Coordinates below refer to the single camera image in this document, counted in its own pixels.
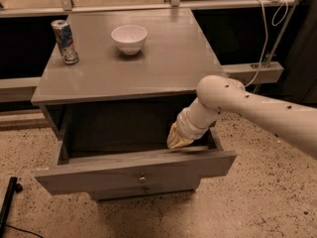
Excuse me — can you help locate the black stand leg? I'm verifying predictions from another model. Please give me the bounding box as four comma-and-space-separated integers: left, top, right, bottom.
0, 177, 23, 238

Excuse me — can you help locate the grey bottom drawer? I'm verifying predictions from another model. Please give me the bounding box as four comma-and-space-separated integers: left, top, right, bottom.
89, 181, 199, 201

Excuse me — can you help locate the grey top drawer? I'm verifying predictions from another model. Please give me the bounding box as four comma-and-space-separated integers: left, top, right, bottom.
35, 128, 237, 194

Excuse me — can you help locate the thin metal diagonal rod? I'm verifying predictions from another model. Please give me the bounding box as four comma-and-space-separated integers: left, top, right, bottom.
247, 0, 300, 86

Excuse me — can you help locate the blue silver drink can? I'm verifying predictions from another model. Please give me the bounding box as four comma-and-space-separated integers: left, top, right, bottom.
51, 20, 79, 64

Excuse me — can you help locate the grey drawer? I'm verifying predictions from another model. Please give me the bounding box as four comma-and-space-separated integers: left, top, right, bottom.
89, 181, 199, 201
35, 128, 237, 194

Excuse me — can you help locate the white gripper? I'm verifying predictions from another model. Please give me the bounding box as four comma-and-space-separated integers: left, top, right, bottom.
166, 108, 207, 149

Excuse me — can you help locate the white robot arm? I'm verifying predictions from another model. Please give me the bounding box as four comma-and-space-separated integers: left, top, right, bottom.
166, 75, 317, 159

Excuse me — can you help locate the white ceramic bowl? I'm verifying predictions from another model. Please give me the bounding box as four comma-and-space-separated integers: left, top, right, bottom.
111, 25, 148, 55

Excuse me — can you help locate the grey metal railing frame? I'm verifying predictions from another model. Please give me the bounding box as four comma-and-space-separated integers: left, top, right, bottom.
0, 0, 298, 104

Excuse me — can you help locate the grey wooden drawer cabinet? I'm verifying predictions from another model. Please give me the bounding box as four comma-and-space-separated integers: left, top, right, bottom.
31, 7, 233, 202

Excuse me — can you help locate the white hanging cable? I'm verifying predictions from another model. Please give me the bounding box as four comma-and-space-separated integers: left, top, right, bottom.
244, 0, 289, 88

